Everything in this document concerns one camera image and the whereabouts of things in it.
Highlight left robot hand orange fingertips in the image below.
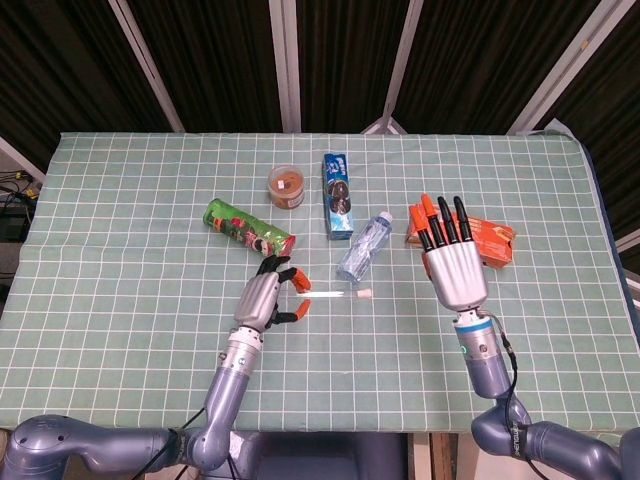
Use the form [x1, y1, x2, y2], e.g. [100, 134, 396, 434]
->
[233, 255, 312, 332]

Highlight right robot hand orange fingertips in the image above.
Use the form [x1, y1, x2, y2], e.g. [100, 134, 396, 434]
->
[418, 193, 489, 311]

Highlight clear glass tube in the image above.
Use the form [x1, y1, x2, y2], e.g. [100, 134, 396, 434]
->
[297, 289, 362, 301]

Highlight orange cracker box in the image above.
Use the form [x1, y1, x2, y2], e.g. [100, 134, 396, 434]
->
[405, 202, 516, 271]

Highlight green Pringles can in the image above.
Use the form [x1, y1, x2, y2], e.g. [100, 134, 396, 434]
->
[202, 198, 297, 266]

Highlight clear plastic water bottle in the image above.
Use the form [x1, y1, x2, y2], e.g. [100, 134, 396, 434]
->
[335, 210, 395, 285]

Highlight clear plastic cookie jar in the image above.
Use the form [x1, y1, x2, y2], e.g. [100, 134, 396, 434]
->
[266, 166, 307, 210]

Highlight green checked tablecloth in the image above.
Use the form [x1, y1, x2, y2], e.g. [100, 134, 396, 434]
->
[0, 131, 637, 442]

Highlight blue Oreo cookie box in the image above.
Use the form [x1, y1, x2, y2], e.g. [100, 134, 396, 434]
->
[321, 152, 356, 242]

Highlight grey-blue robot torso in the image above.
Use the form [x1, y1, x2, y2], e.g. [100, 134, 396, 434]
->
[227, 431, 409, 480]

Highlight brown wooden table leg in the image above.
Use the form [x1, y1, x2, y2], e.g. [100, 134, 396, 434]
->
[429, 432, 457, 480]

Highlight black pleated curtain panel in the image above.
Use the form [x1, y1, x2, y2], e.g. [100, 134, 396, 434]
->
[0, 0, 171, 166]
[537, 0, 640, 241]
[394, 0, 606, 135]
[127, 0, 286, 133]
[294, 0, 412, 134]

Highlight black equipment box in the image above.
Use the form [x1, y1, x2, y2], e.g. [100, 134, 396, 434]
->
[0, 199, 35, 242]

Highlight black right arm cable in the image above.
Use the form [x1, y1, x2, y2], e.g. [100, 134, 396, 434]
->
[487, 312, 549, 480]

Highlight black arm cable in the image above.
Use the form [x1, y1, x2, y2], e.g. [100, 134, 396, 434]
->
[487, 312, 549, 480]
[177, 406, 209, 437]

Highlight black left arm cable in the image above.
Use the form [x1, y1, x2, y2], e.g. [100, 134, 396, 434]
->
[177, 406, 209, 437]

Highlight white partition frame post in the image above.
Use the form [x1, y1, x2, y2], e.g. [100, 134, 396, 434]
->
[0, 134, 49, 184]
[359, 0, 426, 135]
[504, 0, 624, 135]
[268, 0, 302, 134]
[108, 0, 186, 134]

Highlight black and yellow cable bundle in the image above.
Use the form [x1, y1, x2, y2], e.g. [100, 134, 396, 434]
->
[0, 169, 42, 202]

